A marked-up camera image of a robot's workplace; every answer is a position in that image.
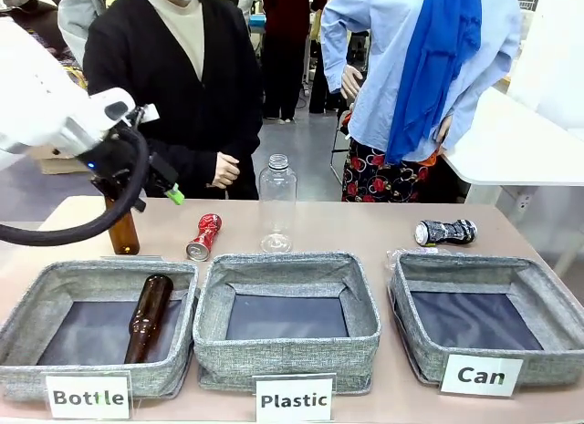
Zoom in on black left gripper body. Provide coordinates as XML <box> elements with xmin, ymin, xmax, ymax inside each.
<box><xmin>75</xmin><ymin>129</ymin><xmax>142</xmax><ymax>197</ymax></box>

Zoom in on brown glass bottle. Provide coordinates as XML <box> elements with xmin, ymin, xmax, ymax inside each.
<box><xmin>123</xmin><ymin>274</ymin><xmax>175</xmax><ymax>366</ymax></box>
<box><xmin>104</xmin><ymin>194</ymin><xmax>141</xmax><ymax>256</ymax></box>

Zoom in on crushed red can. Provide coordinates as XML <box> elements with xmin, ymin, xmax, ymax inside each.
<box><xmin>185</xmin><ymin>212</ymin><xmax>224</xmax><ymax>263</ymax></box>

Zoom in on clear plastic bottle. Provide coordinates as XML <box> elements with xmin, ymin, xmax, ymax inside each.
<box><xmin>257</xmin><ymin>152</ymin><xmax>299</xmax><ymax>254</ymax></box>

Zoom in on clear plastic wrap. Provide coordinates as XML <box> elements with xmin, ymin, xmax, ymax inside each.
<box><xmin>384</xmin><ymin>247</ymin><xmax>403</xmax><ymax>274</ymax></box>

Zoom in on crushed black can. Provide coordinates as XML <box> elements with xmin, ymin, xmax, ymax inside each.
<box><xmin>413</xmin><ymin>218</ymin><xmax>479</xmax><ymax>249</ymax></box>

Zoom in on grey fabric basket bottle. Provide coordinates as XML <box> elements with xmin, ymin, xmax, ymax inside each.
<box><xmin>0</xmin><ymin>258</ymin><xmax>201</xmax><ymax>400</ymax></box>

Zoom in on grey fabric basket plastic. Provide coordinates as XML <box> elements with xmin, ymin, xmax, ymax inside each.
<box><xmin>193</xmin><ymin>252</ymin><xmax>382</xmax><ymax>396</ymax></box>

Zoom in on grey fabric basket can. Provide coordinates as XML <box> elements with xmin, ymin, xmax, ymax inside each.
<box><xmin>387</xmin><ymin>252</ymin><xmax>584</xmax><ymax>389</ymax></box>

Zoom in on white Can label sign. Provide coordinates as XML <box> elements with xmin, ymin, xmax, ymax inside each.
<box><xmin>439</xmin><ymin>354</ymin><xmax>525</xmax><ymax>398</ymax></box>

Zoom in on person's left hand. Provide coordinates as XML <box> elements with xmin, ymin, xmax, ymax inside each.
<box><xmin>211</xmin><ymin>150</ymin><xmax>242</xmax><ymax>191</ymax></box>

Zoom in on cardboard box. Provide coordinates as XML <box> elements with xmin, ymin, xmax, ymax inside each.
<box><xmin>27</xmin><ymin>143</ymin><xmax>93</xmax><ymax>176</ymax></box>

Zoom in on person in black cardigan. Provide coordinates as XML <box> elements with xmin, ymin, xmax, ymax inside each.
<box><xmin>83</xmin><ymin>0</ymin><xmax>266</xmax><ymax>202</ymax></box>

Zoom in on person in grey jacket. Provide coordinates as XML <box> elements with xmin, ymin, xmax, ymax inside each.
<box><xmin>57</xmin><ymin>0</ymin><xmax>113</xmax><ymax>70</ymax></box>

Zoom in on person in dark red top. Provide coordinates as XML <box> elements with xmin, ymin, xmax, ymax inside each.
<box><xmin>260</xmin><ymin>0</ymin><xmax>330</xmax><ymax>125</ymax></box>

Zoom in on white Bottle label sign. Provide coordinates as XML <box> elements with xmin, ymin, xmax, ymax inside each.
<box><xmin>45</xmin><ymin>370</ymin><xmax>132</xmax><ymax>421</ymax></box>

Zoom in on mannequin right hand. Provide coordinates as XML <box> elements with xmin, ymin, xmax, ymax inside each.
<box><xmin>339</xmin><ymin>64</ymin><xmax>364</xmax><ymax>101</ymax></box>

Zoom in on mannequin hand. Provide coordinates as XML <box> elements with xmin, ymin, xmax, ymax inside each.
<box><xmin>339</xmin><ymin>64</ymin><xmax>364</xmax><ymax>101</ymax></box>
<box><xmin>433</xmin><ymin>114</ymin><xmax>454</xmax><ymax>150</ymax></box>

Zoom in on black floral skirt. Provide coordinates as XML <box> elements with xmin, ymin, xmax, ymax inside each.
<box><xmin>340</xmin><ymin>138</ymin><xmax>443</xmax><ymax>203</ymax></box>

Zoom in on light blue mannequin shirt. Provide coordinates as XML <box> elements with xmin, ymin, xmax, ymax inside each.
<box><xmin>319</xmin><ymin>0</ymin><xmax>523</xmax><ymax>164</ymax></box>

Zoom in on white Plastic label sign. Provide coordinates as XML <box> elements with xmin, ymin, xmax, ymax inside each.
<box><xmin>253</xmin><ymin>373</ymin><xmax>337</xmax><ymax>424</ymax></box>

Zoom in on mannequin left hand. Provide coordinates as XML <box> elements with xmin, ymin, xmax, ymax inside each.
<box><xmin>433</xmin><ymin>114</ymin><xmax>454</xmax><ymax>150</ymax></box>

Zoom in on blue scarf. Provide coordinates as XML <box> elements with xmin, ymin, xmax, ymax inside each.
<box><xmin>384</xmin><ymin>0</ymin><xmax>484</xmax><ymax>167</ymax></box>

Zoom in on white table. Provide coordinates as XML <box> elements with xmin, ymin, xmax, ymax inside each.
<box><xmin>439</xmin><ymin>85</ymin><xmax>584</xmax><ymax>280</ymax></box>

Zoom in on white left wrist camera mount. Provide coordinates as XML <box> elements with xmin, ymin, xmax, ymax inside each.
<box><xmin>131</xmin><ymin>102</ymin><xmax>162</xmax><ymax>127</ymax></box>

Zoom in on black corrugated cable hose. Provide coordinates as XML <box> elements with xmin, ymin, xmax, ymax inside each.
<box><xmin>0</xmin><ymin>125</ymin><xmax>151</xmax><ymax>248</ymax></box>

